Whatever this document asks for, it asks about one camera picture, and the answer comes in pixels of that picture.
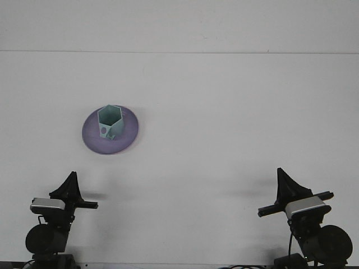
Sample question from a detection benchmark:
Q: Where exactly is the pale blue hexagonal cup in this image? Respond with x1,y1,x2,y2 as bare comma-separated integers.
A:
97,104,125,140

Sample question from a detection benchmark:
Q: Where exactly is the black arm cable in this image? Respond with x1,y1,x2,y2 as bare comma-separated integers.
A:
287,224,296,265

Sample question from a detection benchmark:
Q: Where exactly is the pale purple round plate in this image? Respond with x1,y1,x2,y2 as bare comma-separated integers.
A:
81,105,140,155

